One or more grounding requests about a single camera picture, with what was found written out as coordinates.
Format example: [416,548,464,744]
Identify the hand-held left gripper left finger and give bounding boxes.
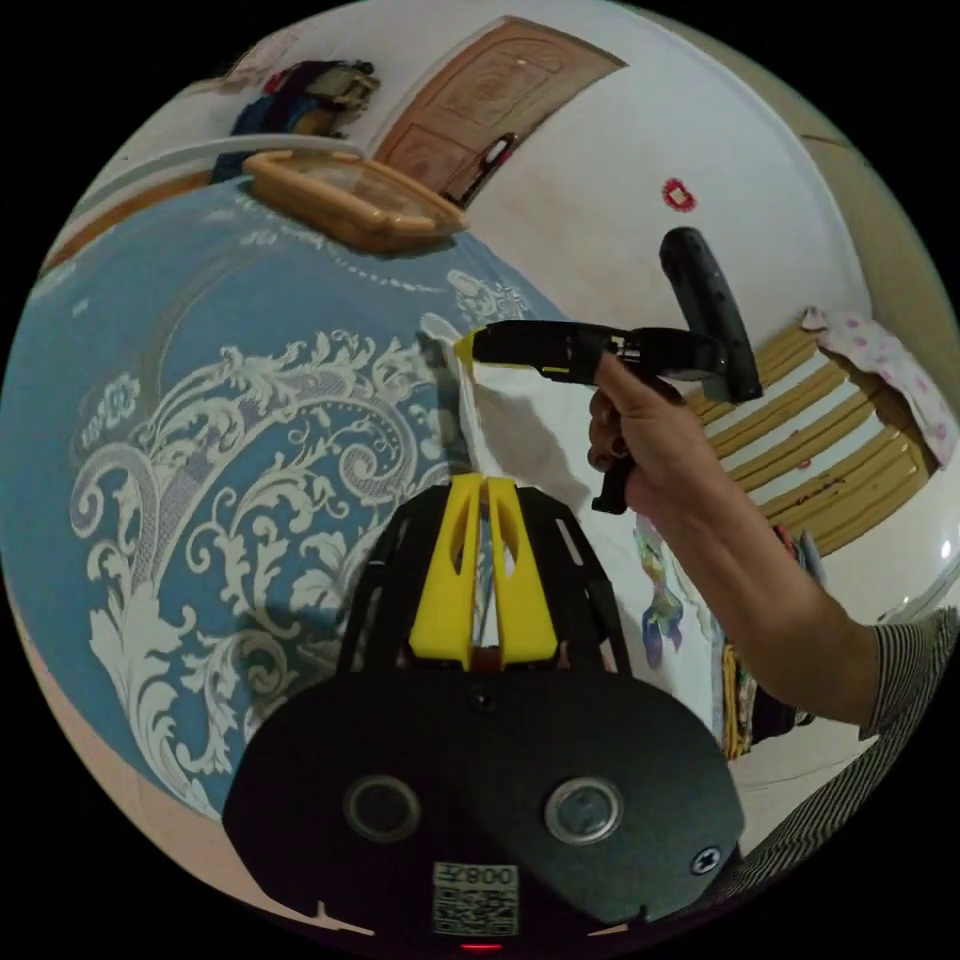
[407,475,482,673]

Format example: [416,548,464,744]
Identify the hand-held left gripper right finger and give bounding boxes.
[485,476,562,670]

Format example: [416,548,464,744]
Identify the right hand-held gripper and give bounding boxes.
[454,320,727,517]

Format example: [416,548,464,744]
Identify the white anime print shirt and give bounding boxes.
[418,313,725,755]

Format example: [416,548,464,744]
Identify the person's right forearm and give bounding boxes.
[628,472,883,733]

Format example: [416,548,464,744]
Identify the person's right hand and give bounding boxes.
[587,352,723,528]

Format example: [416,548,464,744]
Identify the tan rectangular tray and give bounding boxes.
[242,148,471,255]

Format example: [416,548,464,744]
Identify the brown wooden door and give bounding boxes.
[370,17,630,210]

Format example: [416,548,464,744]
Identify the hanging clothes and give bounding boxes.
[228,58,379,142]

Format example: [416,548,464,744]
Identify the bed with blue ornament quilt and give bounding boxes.
[0,173,725,826]

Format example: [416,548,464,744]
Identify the wooden slatted bench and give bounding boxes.
[683,322,943,560]

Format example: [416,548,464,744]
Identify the person's body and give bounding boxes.
[693,605,960,928]

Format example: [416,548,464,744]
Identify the white pink dotted cloth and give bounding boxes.
[799,305,960,472]

